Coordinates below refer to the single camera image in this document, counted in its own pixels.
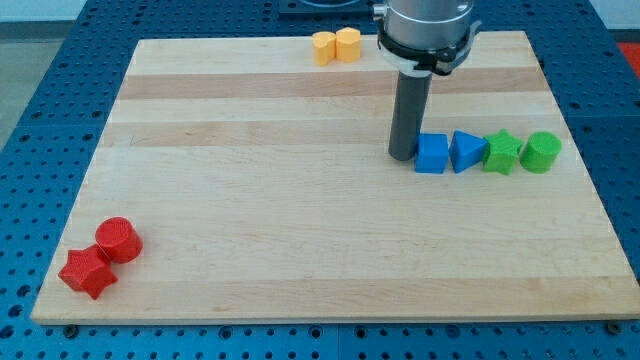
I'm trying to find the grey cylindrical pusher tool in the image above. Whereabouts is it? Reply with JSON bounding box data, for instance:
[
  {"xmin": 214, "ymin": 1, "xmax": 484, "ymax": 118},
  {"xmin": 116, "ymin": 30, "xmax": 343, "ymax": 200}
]
[{"xmin": 388, "ymin": 73, "xmax": 432, "ymax": 161}]

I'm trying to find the green star block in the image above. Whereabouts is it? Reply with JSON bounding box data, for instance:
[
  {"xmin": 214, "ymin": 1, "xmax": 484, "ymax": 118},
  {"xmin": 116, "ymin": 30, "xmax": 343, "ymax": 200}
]
[{"xmin": 482, "ymin": 129, "xmax": 524, "ymax": 176}]

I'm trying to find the yellow heart block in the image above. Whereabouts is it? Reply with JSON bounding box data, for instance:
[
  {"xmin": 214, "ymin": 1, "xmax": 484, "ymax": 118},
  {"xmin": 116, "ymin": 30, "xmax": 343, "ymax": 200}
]
[{"xmin": 312, "ymin": 31, "xmax": 336, "ymax": 66}]

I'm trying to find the yellow hexagon block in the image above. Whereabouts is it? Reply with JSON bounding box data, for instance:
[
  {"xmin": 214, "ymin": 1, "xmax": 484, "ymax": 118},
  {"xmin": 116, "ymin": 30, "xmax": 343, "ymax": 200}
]
[{"xmin": 336, "ymin": 27, "xmax": 361, "ymax": 62}]

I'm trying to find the red star block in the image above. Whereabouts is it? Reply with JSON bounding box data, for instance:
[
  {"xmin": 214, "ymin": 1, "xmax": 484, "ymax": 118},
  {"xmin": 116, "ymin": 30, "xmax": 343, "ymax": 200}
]
[{"xmin": 58, "ymin": 244, "xmax": 118, "ymax": 300}]

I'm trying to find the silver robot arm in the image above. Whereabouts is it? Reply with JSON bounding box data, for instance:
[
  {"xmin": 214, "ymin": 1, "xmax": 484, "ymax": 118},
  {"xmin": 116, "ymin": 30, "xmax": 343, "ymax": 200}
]
[{"xmin": 372, "ymin": 0, "xmax": 481, "ymax": 78}]

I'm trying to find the red cylinder block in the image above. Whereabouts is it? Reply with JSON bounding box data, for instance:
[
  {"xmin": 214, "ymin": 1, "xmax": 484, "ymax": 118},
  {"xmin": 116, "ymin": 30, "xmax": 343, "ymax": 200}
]
[{"xmin": 95, "ymin": 217, "xmax": 143, "ymax": 264}]

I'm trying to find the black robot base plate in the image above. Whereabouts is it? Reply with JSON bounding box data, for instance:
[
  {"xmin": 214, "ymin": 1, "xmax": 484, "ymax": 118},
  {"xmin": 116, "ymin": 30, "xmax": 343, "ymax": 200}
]
[{"xmin": 276, "ymin": 0, "xmax": 379, "ymax": 19}]

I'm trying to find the wooden board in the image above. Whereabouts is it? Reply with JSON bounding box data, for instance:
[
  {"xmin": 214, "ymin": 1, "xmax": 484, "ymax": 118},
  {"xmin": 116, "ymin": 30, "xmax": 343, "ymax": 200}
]
[{"xmin": 31, "ymin": 31, "xmax": 639, "ymax": 325}]

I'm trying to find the green cylinder block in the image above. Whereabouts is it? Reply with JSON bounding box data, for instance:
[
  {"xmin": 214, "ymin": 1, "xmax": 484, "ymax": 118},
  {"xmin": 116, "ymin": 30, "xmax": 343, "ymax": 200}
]
[{"xmin": 520, "ymin": 131, "xmax": 562, "ymax": 174}]

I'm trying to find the blue cube block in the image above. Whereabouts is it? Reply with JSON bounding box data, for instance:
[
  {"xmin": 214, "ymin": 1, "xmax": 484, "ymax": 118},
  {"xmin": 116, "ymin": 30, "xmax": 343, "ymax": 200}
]
[{"xmin": 414, "ymin": 133, "xmax": 449, "ymax": 174}]

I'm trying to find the blue triangle block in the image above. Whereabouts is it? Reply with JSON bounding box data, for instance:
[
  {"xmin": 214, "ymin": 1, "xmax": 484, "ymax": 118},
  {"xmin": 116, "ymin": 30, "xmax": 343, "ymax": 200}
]
[{"xmin": 449, "ymin": 130, "xmax": 488, "ymax": 173}]

